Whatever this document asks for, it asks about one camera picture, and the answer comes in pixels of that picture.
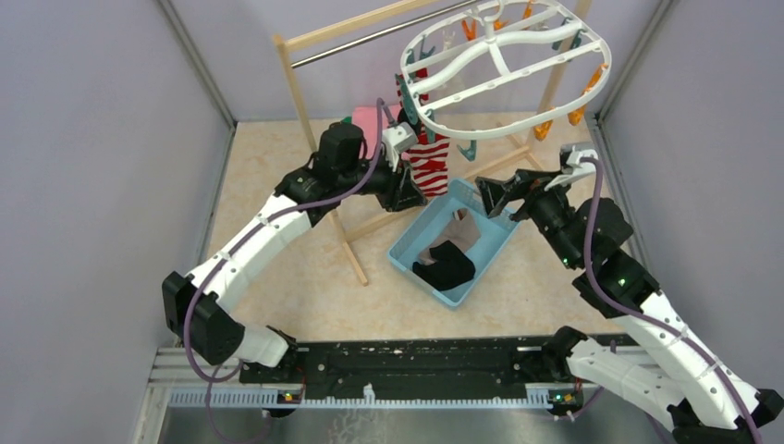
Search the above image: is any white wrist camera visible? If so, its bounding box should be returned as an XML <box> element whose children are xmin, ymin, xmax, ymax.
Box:
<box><xmin>545</xmin><ymin>142</ymin><xmax>598</xmax><ymax>191</ymax></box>
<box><xmin>381</xmin><ymin>122</ymin><xmax>419</xmax><ymax>165</ymax></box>

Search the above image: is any beige sock striped cuff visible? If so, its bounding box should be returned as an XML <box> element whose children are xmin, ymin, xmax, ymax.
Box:
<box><xmin>432</xmin><ymin>208</ymin><xmax>481</xmax><ymax>253</ymax></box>

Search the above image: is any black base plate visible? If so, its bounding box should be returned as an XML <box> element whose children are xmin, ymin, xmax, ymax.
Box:
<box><xmin>239</xmin><ymin>327</ymin><xmax>588</xmax><ymax>401</ymax></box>

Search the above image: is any metal hanging rod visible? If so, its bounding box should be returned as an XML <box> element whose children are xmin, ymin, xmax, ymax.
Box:
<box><xmin>290</xmin><ymin>1</ymin><xmax>476</xmax><ymax>69</ymax></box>

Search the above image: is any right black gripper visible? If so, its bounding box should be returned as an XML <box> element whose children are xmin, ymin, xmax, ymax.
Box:
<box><xmin>476</xmin><ymin>168</ymin><xmax>582</xmax><ymax>270</ymax></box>

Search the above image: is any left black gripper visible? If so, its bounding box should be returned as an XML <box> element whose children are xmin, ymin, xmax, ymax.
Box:
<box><xmin>337</xmin><ymin>144</ymin><xmax>427</xmax><ymax>212</ymax></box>

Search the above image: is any wooden clothes rack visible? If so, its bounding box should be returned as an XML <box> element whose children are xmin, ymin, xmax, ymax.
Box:
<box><xmin>275</xmin><ymin>1</ymin><xmax>612</xmax><ymax>285</ymax></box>

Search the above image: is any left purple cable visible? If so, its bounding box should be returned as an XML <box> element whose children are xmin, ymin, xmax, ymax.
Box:
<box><xmin>182</xmin><ymin>97</ymin><xmax>397</xmax><ymax>442</ymax></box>

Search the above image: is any red white striped sock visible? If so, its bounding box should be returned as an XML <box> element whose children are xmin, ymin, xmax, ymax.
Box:
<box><xmin>408</xmin><ymin>134</ymin><xmax>450</xmax><ymax>199</ymax></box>

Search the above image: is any aluminium frame rail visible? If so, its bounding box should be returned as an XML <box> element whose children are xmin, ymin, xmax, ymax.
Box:
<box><xmin>146</xmin><ymin>344</ymin><xmax>705</xmax><ymax>411</ymax></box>

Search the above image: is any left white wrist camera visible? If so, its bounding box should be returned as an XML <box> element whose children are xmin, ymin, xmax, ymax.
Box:
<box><xmin>381</xmin><ymin>122</ymin><xmax>419</xmax><ymax>165</ymax></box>

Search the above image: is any white round clip hanger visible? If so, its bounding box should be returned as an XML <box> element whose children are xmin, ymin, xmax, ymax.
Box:
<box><xmin>399</xmin><ymin>1</ymin><xmax>612</xmax><ymax>141</ymax></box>

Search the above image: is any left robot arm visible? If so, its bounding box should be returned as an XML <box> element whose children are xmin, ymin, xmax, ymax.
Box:
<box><xmin>162</xmin><ymin>122</ymin><xmax>426</xmax><ymax>383</ymax></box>

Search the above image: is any pink folded cloth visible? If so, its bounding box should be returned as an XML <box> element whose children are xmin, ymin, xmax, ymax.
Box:
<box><xmin>351</xmin><ymin>105</ymin><xmax>380</xmax><ymax>160</ymax></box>

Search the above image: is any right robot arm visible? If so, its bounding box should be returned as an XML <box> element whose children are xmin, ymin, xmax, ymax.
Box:
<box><xmin>475</xmin><ymin>164</ymin><xmax>783</xmax><ymax>443</ymax></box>

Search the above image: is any black sock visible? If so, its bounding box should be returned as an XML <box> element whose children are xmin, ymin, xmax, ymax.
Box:
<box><xmin>411</xmin><ymin>241</ymin><xmax>476</xmax><ymax>291</ymax></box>

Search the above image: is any blue plastic basket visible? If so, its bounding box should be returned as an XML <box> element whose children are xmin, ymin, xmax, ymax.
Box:
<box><xmin>387</xmin><ymin>179</ymin><xmax>518</xmax><ymax>308</ymax></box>

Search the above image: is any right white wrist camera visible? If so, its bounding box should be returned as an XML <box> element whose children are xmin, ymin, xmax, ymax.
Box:
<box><xmin>545</xmin><ymin>142</ymin><xmax>598</xmax><ymax>191</ymax></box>

